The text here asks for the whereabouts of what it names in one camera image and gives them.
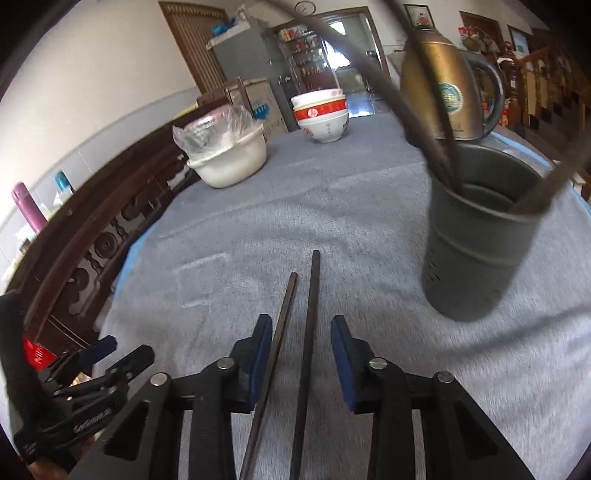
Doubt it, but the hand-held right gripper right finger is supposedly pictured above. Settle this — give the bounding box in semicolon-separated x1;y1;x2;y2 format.
329;315;536;480

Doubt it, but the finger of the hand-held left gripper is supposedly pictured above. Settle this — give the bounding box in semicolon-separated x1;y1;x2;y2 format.
53;345;155;398
39;335;117;384

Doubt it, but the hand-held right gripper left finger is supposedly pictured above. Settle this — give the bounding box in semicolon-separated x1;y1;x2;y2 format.
67;314;274;480

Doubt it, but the dark wooden chopstick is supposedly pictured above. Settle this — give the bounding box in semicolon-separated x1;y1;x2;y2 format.
508;131;591;215
265;0;455;190
239;272;298;480
288;250;322;480
383;0;462;191

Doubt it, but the grey metal utensil holder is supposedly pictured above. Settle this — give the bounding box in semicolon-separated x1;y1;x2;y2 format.
421;142;557;322

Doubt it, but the person's left hand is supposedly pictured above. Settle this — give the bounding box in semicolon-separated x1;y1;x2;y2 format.
0;292;52;435

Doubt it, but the red paper bag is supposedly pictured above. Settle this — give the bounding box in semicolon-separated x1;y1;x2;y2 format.
23;339;58;370

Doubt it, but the carved wooden sideboard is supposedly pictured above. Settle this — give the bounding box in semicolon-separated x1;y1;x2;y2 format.
9;90;250;352

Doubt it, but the grey felt table cloth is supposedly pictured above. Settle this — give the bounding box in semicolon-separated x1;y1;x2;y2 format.
95;113;591;480

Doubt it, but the purple thermos bottle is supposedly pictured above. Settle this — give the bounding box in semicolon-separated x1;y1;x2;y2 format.
11;182;49;236

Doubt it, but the teal thermos bottle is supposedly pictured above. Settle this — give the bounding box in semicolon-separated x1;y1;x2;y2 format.
53;171;75;204

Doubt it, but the white basin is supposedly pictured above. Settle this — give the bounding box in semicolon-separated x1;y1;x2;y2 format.
186;134;269;189

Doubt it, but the clear plastic bag of dishes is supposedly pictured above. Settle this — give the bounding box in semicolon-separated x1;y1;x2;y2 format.
172;104;265;160

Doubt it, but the white bowl red mark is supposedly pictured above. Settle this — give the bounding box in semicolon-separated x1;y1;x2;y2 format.
298;111;348;144

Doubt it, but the white chest freezer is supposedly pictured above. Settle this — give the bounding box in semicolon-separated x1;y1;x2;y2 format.
233;78;289;139

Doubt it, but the white bowl red band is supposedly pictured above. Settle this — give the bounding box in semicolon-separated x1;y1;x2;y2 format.
291;89;347;123

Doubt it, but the grey refrigerator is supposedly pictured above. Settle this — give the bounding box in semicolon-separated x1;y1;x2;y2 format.
208;21;301;134

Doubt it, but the shelf of bottles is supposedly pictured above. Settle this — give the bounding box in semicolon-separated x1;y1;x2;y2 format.
277;25;338;93

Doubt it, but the bronze electric kettle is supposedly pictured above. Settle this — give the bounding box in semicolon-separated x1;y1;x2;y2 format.
399;25;505;143

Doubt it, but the brown door curtain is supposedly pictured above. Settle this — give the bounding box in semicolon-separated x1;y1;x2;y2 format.
158;1;232;95

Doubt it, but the wooden staircase railing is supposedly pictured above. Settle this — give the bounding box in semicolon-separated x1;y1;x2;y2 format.
503;28;591;139

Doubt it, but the brown wooden door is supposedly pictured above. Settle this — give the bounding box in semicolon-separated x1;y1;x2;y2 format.
459;10;504;51

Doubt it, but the wooden door frame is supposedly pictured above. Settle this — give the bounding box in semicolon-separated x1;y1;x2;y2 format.
318;6;391;93

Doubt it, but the framed wall picture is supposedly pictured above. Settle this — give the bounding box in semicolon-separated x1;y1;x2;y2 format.
404;4;432;28

